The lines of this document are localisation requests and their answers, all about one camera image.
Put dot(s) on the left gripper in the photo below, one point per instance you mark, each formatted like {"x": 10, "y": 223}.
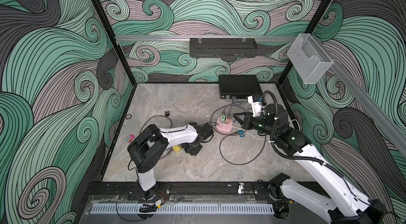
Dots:
{"x": 194, "y": 153}

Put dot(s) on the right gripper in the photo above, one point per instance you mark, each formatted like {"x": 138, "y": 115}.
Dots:
{"x": 245, "y": 113}

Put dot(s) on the yellow charger cube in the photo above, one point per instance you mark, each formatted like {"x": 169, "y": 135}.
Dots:
{"x": 176, "y": 148}

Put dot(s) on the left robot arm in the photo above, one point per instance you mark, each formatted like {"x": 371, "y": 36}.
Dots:
{"x": 147, "y": 148}

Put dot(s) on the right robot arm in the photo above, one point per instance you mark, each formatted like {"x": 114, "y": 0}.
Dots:
{"x": 343, "y": 204}

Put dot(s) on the pink power strip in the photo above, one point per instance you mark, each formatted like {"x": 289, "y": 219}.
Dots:
{"x": 223, "y": 127}

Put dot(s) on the black briefcase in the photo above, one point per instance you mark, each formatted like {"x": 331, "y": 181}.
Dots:
{"x": 238, "y": 86}

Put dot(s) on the pink multicolour small device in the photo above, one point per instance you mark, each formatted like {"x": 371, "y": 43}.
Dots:
{"x": 130, "y": 138}

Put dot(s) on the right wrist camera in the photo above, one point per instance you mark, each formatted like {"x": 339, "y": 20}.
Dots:
{"x": 256, "y": 103}

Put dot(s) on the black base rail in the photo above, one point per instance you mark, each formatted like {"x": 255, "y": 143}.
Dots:
{"x": 260, "y": 190}

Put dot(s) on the black wall shelf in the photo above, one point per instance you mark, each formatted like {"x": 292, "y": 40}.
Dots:
{"x": 222, "y": 47}

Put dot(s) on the white slotted cable duct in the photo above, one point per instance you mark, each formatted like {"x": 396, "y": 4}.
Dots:
{"x": 187, "y": 208}

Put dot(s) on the clear acrylic wall holder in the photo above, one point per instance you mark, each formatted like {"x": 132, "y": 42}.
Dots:
{"x": 310, "y": 58}

